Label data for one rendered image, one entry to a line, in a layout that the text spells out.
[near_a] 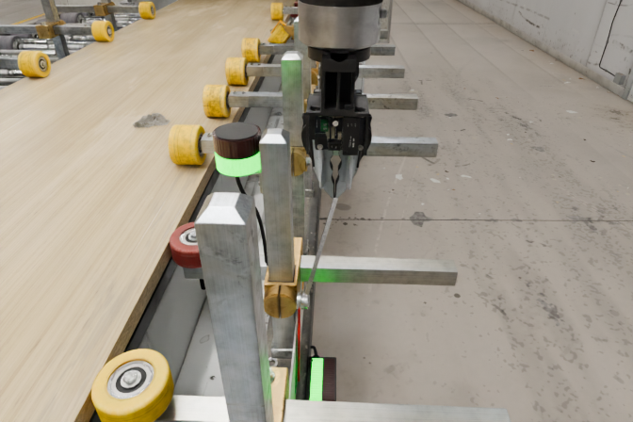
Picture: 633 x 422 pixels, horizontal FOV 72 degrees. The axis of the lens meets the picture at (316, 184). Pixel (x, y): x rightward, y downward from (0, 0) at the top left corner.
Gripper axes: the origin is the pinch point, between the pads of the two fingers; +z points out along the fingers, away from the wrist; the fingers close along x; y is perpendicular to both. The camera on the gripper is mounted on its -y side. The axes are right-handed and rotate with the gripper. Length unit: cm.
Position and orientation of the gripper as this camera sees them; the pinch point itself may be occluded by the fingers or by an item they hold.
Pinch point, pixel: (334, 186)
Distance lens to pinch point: 61.6
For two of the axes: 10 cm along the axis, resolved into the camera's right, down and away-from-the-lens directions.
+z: 0.0, 8.6, 5.2
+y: -0.4, 5.2, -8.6
